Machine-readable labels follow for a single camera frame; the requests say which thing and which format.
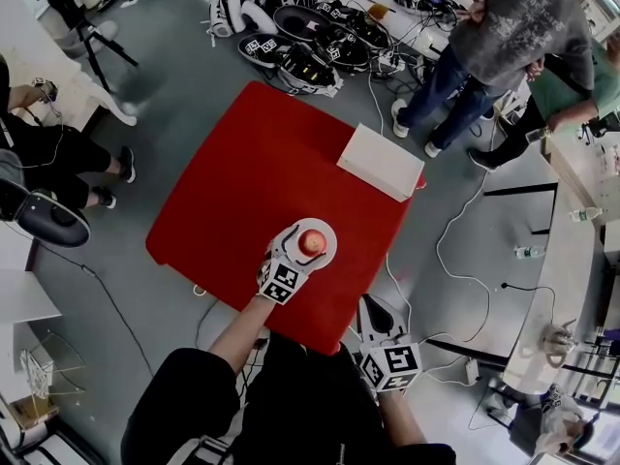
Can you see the person's black clothing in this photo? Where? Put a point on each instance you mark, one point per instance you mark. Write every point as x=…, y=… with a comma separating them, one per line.
x=300, y=405

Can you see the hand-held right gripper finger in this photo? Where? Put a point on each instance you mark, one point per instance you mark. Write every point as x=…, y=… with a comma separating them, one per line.
x=364, y=320
x=398, y=326

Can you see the table with red cloth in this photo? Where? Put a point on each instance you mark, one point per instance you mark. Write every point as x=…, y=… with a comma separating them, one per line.
x=252, y=172

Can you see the smartphone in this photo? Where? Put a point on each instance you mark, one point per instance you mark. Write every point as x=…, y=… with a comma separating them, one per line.
x=536, y=135

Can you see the white power strip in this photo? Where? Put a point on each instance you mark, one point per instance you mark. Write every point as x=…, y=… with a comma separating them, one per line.
x=472, y=372

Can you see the person's left forearm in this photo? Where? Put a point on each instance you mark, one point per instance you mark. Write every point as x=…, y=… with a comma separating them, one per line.
x=239, y=334

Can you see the brown cardboard box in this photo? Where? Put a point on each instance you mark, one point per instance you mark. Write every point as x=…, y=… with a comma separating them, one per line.
x=34, y=412

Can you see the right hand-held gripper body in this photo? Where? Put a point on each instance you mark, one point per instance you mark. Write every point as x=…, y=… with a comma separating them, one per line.
x=392, y=366

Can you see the white side desk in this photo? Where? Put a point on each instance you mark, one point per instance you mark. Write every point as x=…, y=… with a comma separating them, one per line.
x=24, y=293

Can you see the pile of black white shells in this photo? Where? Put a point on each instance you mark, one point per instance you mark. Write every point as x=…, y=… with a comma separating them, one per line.
x=300, y=37

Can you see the black office chair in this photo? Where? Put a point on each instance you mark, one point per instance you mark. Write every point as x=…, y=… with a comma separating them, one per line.
x=603, y=126

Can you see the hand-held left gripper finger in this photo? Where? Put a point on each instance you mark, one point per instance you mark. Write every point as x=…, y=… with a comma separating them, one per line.
x=281, y=240
x=310, y=264

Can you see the white round plate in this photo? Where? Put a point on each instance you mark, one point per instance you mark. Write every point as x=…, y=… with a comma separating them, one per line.
x=331, y=240

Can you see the clear water bottle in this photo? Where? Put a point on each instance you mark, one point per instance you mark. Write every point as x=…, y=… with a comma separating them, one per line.
x=586, y=214
x=530, y=252

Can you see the person's right forearm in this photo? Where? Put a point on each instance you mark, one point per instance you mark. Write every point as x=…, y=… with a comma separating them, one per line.
x=402, y=419

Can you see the white carved-leg table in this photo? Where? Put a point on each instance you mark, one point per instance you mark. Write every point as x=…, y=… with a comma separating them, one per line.
x=123, y=112

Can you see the black grey-rimmed backpack shell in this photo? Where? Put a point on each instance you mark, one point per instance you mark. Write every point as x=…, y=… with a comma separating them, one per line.
x=48, y=218

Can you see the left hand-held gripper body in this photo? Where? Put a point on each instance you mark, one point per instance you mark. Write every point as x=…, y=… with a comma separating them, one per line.
x=283, y=281

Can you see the long grey table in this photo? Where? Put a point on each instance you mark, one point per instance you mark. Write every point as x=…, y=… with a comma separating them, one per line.
x=557, y=269

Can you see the black metal stand legs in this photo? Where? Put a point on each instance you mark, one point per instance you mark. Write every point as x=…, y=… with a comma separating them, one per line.
x=97, y=61

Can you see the white cardboard box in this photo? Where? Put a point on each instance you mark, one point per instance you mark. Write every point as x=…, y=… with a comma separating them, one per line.
x=382, y=163

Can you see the red apple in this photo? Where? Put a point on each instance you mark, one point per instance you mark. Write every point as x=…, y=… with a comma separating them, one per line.
x=312, y=241

